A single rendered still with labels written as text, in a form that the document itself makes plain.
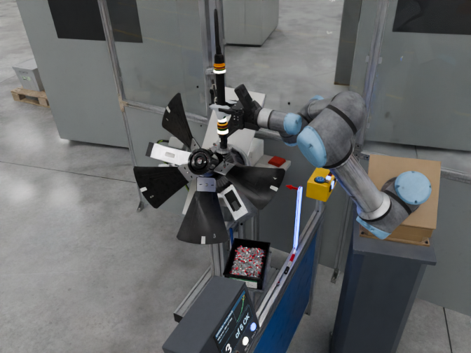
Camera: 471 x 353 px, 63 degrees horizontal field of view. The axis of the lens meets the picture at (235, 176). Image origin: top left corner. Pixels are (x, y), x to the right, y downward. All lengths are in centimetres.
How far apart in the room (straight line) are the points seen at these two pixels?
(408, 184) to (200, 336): 83
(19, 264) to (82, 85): 185
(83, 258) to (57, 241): 33
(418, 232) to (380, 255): 17
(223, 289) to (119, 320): 165
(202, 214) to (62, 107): 307
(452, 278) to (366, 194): 144
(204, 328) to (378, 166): 97
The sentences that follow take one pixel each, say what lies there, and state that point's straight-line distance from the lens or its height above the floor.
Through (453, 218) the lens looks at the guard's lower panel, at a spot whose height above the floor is 73.
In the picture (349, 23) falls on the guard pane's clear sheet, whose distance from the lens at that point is 204.
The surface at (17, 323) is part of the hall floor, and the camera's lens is 296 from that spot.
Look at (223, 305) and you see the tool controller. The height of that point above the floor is 125.
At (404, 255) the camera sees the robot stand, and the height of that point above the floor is 100.
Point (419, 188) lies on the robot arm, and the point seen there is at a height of 133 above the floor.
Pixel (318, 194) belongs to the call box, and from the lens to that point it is 184.
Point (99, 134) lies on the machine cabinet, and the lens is 443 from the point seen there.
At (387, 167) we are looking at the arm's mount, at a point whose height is 125.
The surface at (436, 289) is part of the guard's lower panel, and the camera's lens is 274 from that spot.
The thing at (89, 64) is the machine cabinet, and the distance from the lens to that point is 410.
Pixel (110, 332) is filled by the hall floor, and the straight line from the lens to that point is 268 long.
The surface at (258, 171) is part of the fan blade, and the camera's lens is 167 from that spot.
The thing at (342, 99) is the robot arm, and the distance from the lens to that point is 116.
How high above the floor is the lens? 211
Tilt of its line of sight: 34 degrees down
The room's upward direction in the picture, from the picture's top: 2 degrees counter-clockwise
